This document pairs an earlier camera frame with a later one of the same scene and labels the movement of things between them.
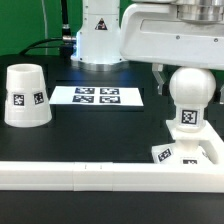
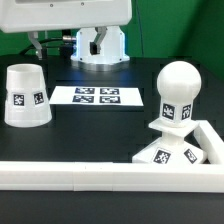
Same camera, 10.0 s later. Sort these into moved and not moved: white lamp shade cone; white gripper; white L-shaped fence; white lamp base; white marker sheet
Moved: white gripper; white lamp base
Not moved: white marker sheet; white lamp shade cone; white L-shaped fence
